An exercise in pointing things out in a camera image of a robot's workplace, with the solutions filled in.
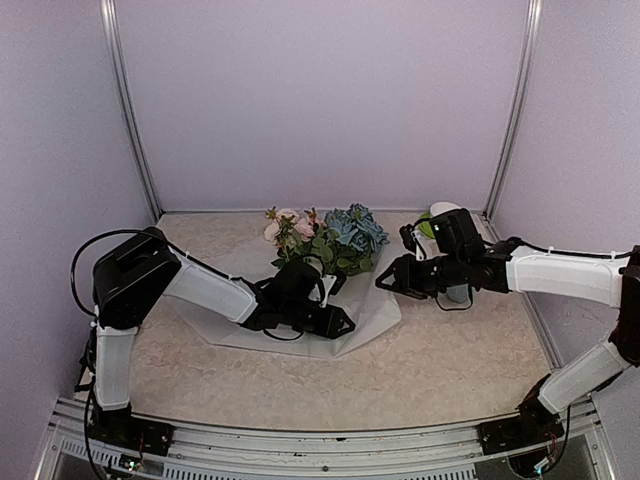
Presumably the black strap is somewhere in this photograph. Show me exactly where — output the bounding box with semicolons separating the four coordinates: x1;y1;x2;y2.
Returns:
73;339;99;394

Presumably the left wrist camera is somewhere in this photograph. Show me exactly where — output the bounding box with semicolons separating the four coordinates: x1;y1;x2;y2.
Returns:
311;271;347;308

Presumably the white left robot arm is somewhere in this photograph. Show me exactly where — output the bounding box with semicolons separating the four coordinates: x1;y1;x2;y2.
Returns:
82;227;355;445

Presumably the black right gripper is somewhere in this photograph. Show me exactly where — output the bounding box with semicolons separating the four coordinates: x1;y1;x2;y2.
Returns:
376;250;467;299

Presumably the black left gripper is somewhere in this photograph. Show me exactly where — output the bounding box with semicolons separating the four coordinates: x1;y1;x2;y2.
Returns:
282;300;354;340

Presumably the white ceramic bowl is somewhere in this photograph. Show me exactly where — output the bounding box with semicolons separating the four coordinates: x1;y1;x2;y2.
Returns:
429;201;460;217

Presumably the aluminium front rail frame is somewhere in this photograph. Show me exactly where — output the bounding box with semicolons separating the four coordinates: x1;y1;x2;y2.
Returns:
32;398;620;479

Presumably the right aluminium corner post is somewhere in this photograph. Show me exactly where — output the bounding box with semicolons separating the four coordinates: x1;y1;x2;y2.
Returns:
483;0;543;222

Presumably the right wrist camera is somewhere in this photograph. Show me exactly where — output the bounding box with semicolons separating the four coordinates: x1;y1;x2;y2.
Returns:
399;219;432;261

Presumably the blue fake hydrangea stem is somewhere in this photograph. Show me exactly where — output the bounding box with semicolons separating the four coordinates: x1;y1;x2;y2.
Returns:
272;202;391;279

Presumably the aluminium corner post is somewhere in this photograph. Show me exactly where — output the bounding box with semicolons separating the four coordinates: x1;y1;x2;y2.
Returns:
100;0;164;222
483;0;543;222

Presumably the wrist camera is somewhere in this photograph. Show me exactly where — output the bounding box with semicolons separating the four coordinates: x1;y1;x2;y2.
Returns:
399;219;432;261
311;271;347;308

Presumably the pink fake rose stem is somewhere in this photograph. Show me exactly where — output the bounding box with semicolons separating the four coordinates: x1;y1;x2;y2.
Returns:
294;207;326;244
263;207;299;261

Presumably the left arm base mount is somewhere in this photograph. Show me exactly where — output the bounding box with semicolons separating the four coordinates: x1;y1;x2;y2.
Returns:
88;406;175;457

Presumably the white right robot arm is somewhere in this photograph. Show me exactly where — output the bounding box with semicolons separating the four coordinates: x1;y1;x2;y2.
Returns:
375;237;639;444

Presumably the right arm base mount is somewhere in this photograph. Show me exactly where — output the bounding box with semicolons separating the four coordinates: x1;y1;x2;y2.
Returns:
477;398;565;455

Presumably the light blue ceramic mug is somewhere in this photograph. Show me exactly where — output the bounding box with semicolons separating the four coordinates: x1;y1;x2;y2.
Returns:
446;285;472;305

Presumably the left aluminium corner post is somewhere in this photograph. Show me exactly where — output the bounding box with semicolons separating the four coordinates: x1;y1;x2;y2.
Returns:
100;0;164;222

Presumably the green round saucer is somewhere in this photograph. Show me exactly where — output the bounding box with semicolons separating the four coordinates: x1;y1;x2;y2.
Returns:
416;212;435;239

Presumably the white wrapping paper sheet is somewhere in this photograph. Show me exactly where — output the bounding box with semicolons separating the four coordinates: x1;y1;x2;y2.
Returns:
165;244;402;359

